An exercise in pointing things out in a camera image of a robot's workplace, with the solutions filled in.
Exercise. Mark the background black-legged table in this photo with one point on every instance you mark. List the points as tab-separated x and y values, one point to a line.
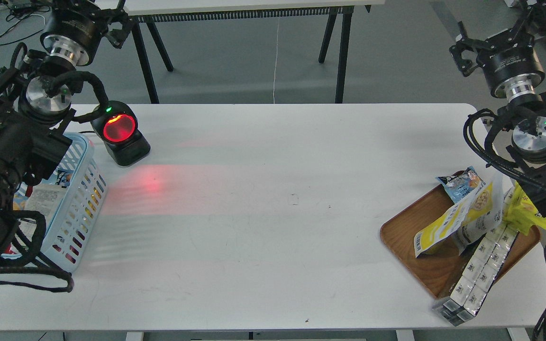
267	61

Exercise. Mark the black barcode scanner red window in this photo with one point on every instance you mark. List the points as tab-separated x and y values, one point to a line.
117	126

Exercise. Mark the yellow cartoon snack bag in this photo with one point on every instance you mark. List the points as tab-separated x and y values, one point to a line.
520	212

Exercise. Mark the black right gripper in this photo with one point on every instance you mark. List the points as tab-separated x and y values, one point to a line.
514	66

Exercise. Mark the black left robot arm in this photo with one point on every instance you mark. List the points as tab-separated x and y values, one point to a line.
41	93

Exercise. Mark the light blue plastic basket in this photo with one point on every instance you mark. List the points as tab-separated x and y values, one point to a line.
72	224

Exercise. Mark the white receipt-like packet in basket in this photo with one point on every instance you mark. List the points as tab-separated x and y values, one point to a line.
45	198

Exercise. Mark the yellow white snack pouch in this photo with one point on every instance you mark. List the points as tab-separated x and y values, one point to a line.
429	239
485	213

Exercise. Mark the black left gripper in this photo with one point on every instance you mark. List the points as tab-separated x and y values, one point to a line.
74	32

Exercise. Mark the blue snack packet in basket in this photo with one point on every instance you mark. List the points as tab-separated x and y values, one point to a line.
61	177

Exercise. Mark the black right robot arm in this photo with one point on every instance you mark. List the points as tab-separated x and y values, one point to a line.
512	139

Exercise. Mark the long white box multipack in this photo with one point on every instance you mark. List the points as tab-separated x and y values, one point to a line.
466	295

